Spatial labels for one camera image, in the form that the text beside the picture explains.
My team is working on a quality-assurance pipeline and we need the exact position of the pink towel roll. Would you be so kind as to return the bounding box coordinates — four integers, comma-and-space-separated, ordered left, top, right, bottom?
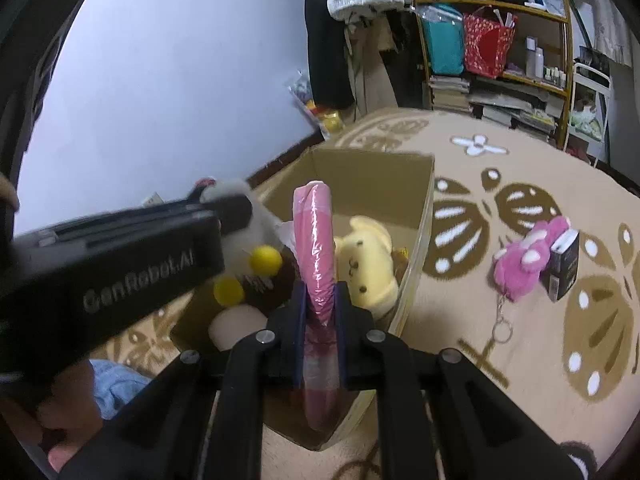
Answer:
293, 181, 340, 430

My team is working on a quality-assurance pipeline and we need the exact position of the pink bunny plush keychain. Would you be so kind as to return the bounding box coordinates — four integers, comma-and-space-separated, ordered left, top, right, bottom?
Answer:
494, 216, 570, 302

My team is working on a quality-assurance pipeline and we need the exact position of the black hanging coat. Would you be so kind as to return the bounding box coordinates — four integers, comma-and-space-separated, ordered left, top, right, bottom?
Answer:
305, 0, 355, 110

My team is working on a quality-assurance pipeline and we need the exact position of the teal bag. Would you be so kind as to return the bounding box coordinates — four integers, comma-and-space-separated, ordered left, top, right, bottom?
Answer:
416, 3, 464, 76

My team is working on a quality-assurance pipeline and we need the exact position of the white trolley cart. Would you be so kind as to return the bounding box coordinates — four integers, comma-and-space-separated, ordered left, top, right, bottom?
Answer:
563, 62, 612, 167

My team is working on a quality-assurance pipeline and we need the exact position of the red gift bag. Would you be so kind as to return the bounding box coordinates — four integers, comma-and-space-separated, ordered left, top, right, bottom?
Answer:
463, 6, 518, 79

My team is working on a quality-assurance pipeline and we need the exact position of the open cardboard box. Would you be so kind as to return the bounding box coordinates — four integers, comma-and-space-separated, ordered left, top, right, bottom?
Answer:
169, 145, 436, 452

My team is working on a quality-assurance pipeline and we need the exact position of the person left hand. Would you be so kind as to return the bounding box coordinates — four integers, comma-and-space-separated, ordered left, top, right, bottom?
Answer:
1, 360, 103, 474

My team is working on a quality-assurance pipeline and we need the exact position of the yellow plush toy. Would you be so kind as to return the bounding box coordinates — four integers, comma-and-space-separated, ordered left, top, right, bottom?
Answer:
334, 216, 399, 321

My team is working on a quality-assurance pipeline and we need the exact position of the wooden shelf unit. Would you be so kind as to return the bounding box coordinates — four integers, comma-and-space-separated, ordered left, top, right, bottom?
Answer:
412, 0, 574, 148

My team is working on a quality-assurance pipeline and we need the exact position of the plastic bag with toys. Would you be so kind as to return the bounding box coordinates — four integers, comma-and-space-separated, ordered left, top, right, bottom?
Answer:
288, 70, 344, 140

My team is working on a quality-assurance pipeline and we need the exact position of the stack of books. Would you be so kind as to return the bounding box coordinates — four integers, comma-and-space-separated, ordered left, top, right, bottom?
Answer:
427, 74, 567, 142

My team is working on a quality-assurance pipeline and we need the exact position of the black tissue pack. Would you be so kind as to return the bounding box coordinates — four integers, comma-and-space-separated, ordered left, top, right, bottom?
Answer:
540, 229, 579, 302

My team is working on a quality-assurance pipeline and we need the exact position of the wall socket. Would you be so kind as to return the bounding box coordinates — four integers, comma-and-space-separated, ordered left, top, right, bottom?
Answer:
142, 192, 164, 207

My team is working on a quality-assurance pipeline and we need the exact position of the white brown plush toy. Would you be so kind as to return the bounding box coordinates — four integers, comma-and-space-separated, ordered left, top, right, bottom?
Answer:
200, 179, 296, 318

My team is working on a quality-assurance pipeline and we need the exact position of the pink swirl roll plush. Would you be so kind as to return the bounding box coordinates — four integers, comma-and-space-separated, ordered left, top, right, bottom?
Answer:
208, 304, 267, 351

